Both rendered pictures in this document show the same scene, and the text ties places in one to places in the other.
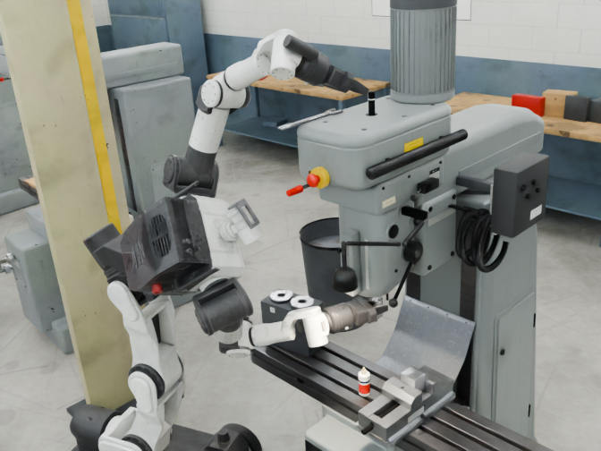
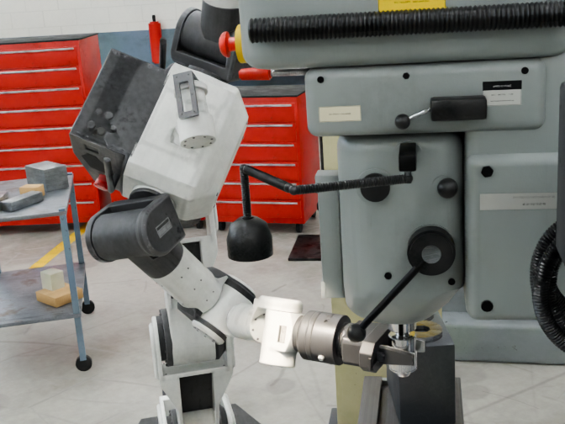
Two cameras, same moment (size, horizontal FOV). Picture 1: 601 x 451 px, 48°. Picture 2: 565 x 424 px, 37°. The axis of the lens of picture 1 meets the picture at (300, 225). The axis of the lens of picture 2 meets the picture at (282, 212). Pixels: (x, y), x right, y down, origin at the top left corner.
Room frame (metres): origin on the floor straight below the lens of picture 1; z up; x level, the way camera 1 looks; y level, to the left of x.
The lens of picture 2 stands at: (1.02, -1.18, 1.88)
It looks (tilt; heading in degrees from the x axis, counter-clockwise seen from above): 16 degrees down; 53
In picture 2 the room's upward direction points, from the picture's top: 4 degrees counter-clockwise
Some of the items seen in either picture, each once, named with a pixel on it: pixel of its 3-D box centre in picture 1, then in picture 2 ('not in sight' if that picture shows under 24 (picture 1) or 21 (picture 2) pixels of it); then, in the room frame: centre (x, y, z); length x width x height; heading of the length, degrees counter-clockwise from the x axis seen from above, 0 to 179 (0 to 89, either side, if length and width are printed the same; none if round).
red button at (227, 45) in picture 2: (314, 180); (230, 44); (1.78, -0.05, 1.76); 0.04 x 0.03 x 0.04; 43
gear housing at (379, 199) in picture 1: (382, 177); (423, 87); (1.98, -0.26, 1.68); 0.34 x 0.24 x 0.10; 133
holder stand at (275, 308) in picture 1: (293, 320); (418, 360); (2.28, 0.05, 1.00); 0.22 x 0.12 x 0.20; 53
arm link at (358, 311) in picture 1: (351, 314); (352, 342); (1.91, -0.15, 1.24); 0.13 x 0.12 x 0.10; 25
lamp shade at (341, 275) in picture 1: (344, 276); (249, 235); (1.74, -0.12, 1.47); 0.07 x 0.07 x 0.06
